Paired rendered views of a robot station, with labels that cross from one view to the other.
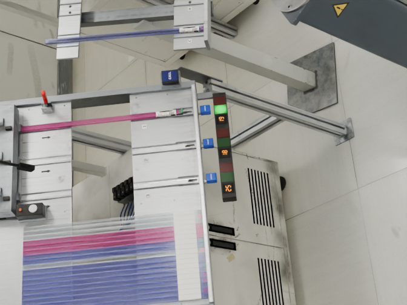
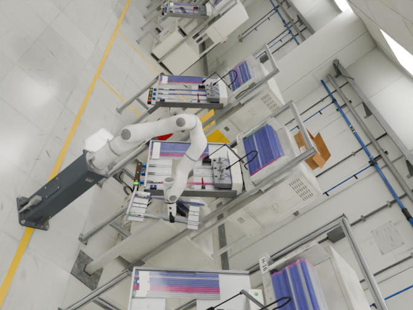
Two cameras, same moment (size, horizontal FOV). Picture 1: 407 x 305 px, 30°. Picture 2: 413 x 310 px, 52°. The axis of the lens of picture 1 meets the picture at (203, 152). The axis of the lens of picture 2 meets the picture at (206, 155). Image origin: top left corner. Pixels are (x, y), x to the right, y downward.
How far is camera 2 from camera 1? 3.68 m
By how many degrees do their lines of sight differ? 80
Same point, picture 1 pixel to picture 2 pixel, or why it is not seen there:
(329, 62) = (76, 267)
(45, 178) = (203, 171)
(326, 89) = (82, 258)
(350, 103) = (75, 243)
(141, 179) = (168, 167)
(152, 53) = not seen: outside the picture
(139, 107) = not seen: hidden behind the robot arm
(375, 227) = (86, 203)
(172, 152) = (157, 172)
